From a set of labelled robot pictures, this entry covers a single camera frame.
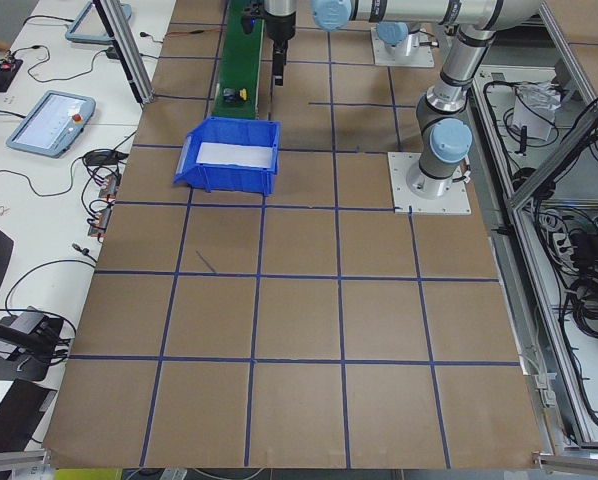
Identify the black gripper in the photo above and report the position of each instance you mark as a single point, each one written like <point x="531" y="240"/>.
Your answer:
<point x="279" y="28"/>

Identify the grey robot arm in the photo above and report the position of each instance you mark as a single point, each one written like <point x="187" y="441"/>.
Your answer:
<point x="399" y="38"/>
<point x="476" y="23"/>

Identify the green conveyor belt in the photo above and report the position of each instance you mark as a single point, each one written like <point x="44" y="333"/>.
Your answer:
<point x="239" y="65"/>

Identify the left blue plastic bin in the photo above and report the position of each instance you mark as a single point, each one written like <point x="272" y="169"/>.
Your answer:
<point x="229" y="177"/>

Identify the white foam pad left bin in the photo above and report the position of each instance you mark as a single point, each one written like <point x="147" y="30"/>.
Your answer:
<point x="238" y="155"/>

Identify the teach pendant far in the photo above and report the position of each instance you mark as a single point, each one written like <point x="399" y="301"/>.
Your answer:
<point x="88" y="28"/>

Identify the teach pendant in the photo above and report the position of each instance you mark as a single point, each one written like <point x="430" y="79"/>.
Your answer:
<point x="53" y="124"/>
<point x="88" y="28"/>

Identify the teach pendant near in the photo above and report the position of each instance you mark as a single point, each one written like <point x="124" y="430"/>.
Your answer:
<point x="53" y="124"/>

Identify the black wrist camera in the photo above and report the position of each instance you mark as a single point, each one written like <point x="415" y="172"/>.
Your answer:
<point x="250" y="14"/>

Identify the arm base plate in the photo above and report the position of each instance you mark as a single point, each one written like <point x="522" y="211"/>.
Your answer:
<point x="423" y="58"/>
<point x="415" y="193"/>

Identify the aluminium frame post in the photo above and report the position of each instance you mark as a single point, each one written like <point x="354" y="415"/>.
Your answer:
<point x="118" y="29"/>

